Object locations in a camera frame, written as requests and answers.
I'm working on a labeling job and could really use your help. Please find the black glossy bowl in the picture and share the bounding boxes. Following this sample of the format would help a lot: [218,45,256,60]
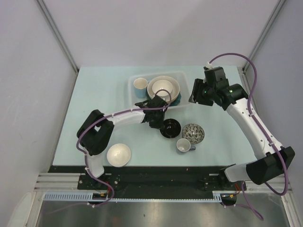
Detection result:
[160,119,181,139]

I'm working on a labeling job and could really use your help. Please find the teal glass plate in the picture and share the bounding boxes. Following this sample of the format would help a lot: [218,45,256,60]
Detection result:
[146,92,182,106]

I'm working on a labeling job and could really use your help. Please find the floral patterned bowl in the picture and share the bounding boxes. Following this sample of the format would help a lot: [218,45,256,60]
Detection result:
[182,123,205,144]

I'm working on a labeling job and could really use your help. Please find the medium white bowl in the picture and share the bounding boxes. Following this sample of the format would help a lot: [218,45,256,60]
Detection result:
[152,79,173,97]

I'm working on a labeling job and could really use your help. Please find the large cream bowl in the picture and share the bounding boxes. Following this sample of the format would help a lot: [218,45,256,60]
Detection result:
[147,76,180,102]

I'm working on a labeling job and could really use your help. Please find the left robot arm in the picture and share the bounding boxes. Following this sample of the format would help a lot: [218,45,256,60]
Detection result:
[76,96,170,189]

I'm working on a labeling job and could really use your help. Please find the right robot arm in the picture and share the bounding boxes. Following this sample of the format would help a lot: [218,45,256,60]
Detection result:
[189,79,295,190]

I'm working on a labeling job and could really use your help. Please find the white plastic bin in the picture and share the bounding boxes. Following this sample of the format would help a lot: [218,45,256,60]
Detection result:
[128,71,190,109]

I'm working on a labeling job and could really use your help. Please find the grey white mug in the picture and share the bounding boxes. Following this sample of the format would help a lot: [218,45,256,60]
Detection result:
[176,138,196,154]

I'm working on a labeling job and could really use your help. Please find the light blue mug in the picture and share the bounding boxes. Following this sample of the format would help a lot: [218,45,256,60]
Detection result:
[133,78,148,98]

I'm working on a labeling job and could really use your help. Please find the small white bowl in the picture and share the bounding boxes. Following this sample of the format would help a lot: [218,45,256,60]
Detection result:
[107,143,131,167]

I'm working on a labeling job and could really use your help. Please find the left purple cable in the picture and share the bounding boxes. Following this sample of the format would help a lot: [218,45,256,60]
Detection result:
[76,89,172,180]

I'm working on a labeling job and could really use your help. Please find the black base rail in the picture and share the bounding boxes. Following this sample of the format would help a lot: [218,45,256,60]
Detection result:
[49,166,246,196]

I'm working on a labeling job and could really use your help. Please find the right aluminium frame post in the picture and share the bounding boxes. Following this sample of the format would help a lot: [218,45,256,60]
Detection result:
[248,0,287,62]

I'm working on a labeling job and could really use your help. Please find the aluminium frame post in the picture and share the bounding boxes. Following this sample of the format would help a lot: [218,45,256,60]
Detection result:
[248,0,287,62]
[35,0,79,75]

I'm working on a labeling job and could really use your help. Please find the white cable duct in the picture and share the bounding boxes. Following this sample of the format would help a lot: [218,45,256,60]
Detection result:
[44,191,237,203]

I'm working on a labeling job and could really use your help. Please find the left aluminium frame post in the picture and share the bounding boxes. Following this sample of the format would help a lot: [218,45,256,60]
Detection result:
[35,0,79,75]

